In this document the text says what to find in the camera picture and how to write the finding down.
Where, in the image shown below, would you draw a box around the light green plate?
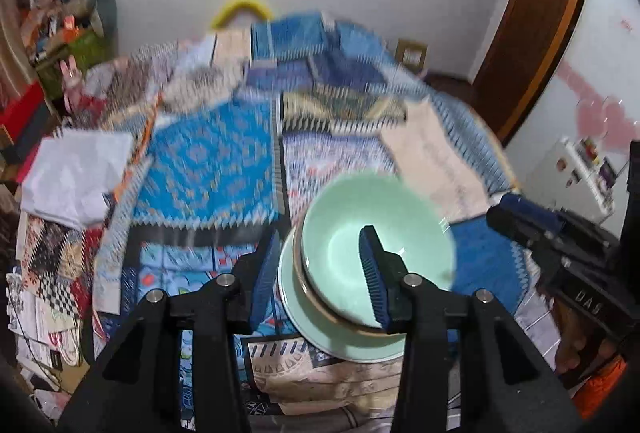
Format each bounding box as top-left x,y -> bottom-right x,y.
277,228 -> 405,364

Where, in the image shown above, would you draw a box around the green bowl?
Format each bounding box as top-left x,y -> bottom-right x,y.
302,172 -> 456,329

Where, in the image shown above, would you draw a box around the person's hand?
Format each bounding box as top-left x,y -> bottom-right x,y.
551,299 -> 618,377

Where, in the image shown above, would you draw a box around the white mini fridge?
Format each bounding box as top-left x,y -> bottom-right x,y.
523,136 -> 622,224

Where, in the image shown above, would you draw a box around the orange sleeve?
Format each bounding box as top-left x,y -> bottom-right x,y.
572,356 -> 627,420

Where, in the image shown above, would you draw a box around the white paper sheet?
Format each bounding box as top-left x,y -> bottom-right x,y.
21,129 -> 134,231

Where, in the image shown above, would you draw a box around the cardboard box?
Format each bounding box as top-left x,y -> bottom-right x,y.
395,39 -> 428,74

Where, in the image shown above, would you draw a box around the patchwork patterned tablecloth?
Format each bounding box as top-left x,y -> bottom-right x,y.
64,10 -> 561,433

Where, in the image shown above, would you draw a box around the cluttered shelf items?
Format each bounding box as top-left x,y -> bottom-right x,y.
21,0 -> 117,101

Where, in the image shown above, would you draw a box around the yellow chair back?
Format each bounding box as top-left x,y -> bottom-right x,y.
209,0 -> 274,31

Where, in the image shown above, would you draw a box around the brown wooden door frame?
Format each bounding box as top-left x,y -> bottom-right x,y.
473,0 -> 585,145

